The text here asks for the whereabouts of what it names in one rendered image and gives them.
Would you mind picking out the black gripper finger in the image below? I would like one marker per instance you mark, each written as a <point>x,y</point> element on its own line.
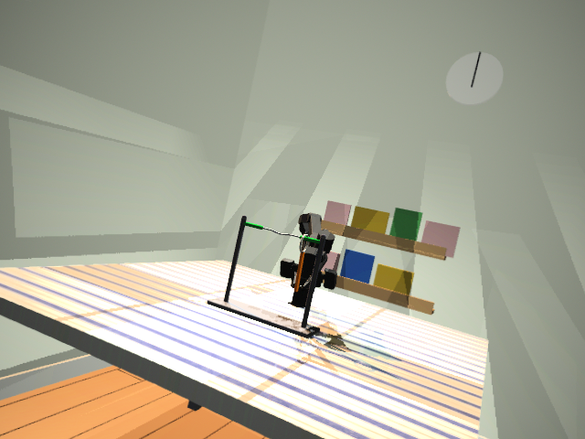
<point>294,273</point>
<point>318,281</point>

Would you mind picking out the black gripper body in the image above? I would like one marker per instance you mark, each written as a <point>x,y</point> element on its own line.
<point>329,277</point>

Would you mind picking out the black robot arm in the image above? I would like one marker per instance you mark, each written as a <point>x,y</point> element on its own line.
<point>310,224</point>

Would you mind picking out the orange handle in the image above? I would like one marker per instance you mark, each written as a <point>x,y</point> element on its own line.
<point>300,265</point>

